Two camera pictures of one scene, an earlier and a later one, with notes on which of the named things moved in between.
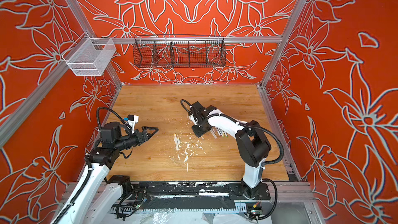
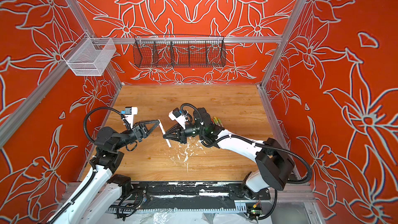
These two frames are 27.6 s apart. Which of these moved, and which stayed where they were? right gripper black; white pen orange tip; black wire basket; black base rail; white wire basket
Moved: white pen orange tip; right gripper black
Stayed: black base rail; black wire basket; white wire basket
